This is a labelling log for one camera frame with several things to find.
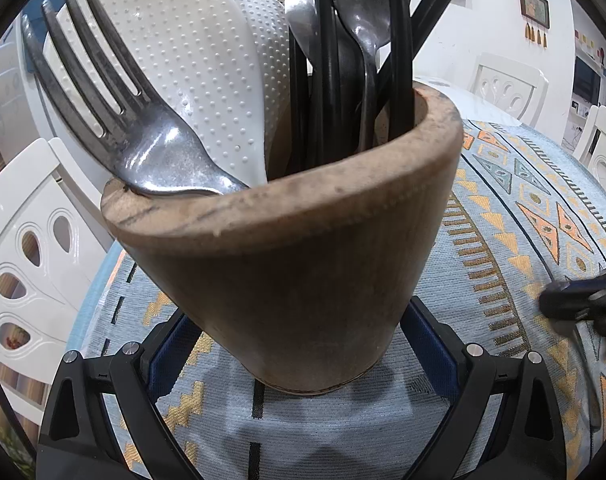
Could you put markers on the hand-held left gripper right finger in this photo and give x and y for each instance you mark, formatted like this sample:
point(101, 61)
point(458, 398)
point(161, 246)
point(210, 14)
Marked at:
point(430, 350)

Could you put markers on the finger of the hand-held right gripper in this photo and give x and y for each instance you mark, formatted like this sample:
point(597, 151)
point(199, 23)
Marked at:
point(568, 300)

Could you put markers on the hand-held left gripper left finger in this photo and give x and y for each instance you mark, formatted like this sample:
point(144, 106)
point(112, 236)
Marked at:
point(170, 355)

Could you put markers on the wooden utensil holder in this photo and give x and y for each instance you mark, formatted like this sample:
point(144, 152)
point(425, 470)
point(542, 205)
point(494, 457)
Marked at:
point(283, 270)

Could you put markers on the metal fork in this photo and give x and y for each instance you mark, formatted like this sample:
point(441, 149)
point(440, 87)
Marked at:
point(173, 160)

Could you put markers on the black chopstick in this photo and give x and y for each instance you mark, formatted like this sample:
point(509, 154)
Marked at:
point(394, 60)
point(323, 60)
point(440, 2)
point(407, 60)
point(298, 110)

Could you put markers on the white dotted rice paddle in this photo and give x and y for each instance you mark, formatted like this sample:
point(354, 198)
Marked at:
point(272, 50)
point(193, 60)

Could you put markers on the metal spoon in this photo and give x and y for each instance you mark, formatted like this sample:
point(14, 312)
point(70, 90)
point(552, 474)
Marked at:
point(300, 15)
point(368, 5)

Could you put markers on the patterned light blue table mat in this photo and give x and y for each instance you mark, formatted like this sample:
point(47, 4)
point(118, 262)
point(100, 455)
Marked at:
point(508, 270)

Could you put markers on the white dining chair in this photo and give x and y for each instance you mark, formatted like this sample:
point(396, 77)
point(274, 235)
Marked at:
point(508, 75)
point(603, 140)
point(13, 220)

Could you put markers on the green potted plant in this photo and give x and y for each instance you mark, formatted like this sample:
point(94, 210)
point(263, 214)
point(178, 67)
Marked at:
point(15, 447)

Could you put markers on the dark screen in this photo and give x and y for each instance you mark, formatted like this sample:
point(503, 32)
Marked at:
point(585, 77)

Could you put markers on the yellow hanging tassels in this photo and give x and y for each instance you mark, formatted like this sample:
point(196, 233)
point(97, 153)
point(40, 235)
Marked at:
point(533, 35)

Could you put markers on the small framed picture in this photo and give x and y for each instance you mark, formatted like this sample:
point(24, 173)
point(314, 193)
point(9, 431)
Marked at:
point(535, 7)

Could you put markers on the silver refrigerator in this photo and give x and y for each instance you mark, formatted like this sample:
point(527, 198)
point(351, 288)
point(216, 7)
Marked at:
point(8, 100)

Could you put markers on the blue refrigerator cover cloth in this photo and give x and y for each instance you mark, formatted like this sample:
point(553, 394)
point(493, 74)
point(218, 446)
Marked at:
point(31, 62)

